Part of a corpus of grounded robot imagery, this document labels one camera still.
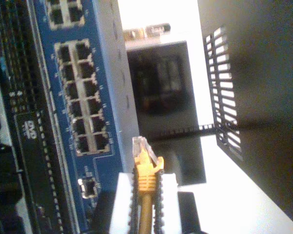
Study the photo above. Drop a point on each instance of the black rack frame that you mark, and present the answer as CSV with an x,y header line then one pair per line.
x,y
222,97

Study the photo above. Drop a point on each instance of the black server unit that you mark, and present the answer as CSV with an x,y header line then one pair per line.
x,y
12,122

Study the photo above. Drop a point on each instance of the blue network switch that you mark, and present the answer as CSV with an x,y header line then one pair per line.
x,y
102,97

